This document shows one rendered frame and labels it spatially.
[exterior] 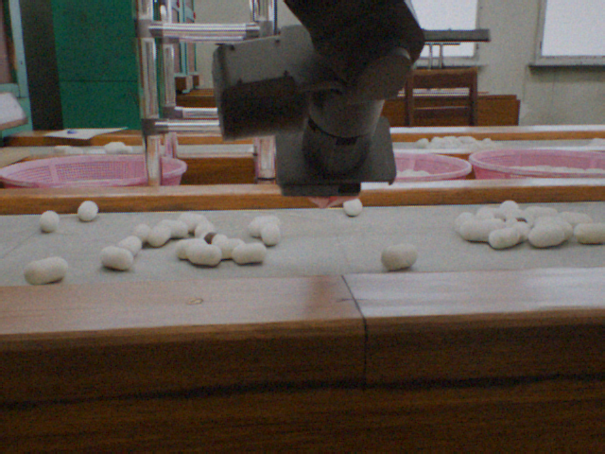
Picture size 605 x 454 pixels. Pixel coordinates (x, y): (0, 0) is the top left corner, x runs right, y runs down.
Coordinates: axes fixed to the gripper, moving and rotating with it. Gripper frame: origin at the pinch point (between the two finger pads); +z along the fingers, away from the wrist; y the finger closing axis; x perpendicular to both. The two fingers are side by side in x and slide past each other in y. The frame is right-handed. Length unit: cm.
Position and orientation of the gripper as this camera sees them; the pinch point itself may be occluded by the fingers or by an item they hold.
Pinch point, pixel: (322, 199)
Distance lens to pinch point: 62.0
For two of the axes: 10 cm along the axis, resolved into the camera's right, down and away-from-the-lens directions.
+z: -0.8, 4.4, 9.0
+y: -9.9, 0.3, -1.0
